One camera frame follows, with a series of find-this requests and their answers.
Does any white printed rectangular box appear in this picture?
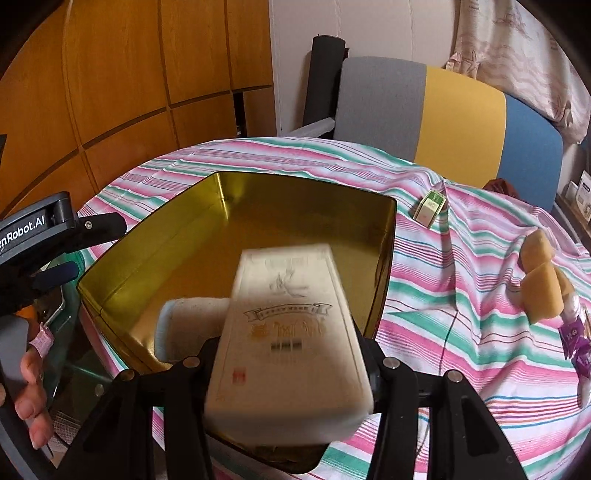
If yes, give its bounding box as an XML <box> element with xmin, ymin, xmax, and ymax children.
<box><xmin>204</xmin><ymin>244</ymin><xmax>374</xmax><ymax>446</ymax></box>

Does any white towel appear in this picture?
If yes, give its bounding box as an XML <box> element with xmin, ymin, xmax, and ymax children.
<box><xmin>154</xmin><ymin>297</ymin><xmax>230</xmax><ymax>363</ymax></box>

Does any small green white box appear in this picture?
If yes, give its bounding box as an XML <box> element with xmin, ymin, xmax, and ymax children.
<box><xmin>413</xmin><ymin>190</ymin><xmax>447</xmax><ymax>229</ymax></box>

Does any purple snack packet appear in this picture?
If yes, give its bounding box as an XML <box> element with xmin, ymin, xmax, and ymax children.
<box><xmin>559</xmin><ymin>306</ymin><xmax>590</xmax><ymax>384</ymax></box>

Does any person left hand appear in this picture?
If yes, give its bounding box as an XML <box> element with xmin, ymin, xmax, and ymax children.
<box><xmin>14</xmin><ymin>347</ymin><xmax>53</xmax><ymax>450</ymax></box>

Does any gold metal tin tray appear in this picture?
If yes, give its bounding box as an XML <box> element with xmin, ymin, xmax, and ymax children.
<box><xmin>78</xmin><ymin>172</ymin><xmax>397</xmax><ymax>373</ymax></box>

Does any green glass side table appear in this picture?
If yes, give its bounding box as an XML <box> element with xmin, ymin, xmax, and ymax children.
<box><xmin>35</xmin><ymin>279</ymin><xmax>111</xmax><ymax>422</ymax></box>

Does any striped pink green bedsheet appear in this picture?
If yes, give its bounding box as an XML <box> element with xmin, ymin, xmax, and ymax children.
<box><xmin>81</xmin><ymin>137</ymin><xmax>590</xmax><ymax>479</ymax></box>

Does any orange wooden wardrobe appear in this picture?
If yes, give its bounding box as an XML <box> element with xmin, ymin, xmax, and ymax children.
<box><xmin>1</xmin><ymin>1</ymin><xmax>276</xmax><ymax>215</ymax></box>

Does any grey yellow blue chair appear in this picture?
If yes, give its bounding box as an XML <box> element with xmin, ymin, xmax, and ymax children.
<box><xmin>332</xmin><ymin>56</ymin><xmax>565</xmax><ymax>213</ymax></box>

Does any black rolled mat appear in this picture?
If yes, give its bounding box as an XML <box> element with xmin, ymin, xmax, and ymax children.
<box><xmin>303</xmin><ymin>35</ymin><xmax>349</xmax><ymax>126</ymax></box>

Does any floral beige curtain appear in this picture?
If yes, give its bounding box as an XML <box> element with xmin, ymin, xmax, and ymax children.
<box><xmin>446</xmin><ymin>0</ymin><xmax>590</xmax><ymax>144</ymax></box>

